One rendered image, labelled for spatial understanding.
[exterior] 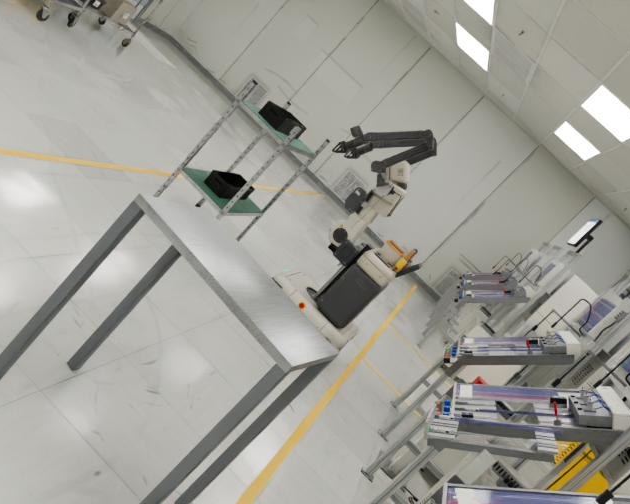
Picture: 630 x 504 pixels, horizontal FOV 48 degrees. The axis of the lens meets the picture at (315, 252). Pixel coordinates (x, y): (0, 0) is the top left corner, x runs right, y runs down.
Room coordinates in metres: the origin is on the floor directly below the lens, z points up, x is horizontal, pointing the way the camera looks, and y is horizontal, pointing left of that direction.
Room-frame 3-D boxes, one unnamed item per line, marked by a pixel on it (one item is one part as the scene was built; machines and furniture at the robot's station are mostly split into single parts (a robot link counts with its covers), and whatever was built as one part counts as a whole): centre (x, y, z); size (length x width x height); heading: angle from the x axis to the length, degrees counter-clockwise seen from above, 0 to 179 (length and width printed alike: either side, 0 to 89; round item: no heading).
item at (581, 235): (7.97, -2.04, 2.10); 0.58 x 0.14 x 0.41; 173
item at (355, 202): (4.85, 0.02, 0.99); 0.28 x 0.16 x 0.22; 173
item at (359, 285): (4.80, -0.36, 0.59); 0.55 x 0.34 x 0.83; 173
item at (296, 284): (4.81, -0.27, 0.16); 0.67 x 0.64 x 0.25; 83
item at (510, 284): (9.39, -2.36, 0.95); 1.37 x 0.82 x 1.90; 83
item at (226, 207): (4.95, 0.77, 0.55); 0.91 x 0.46 x 1.10; 173
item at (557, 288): (7.95, -2.18, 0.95); 1.36 x 0.82 x 1.90; 83
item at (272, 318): (2.14, 0.11, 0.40); 0.70 x 0.45 x 0.80; 74
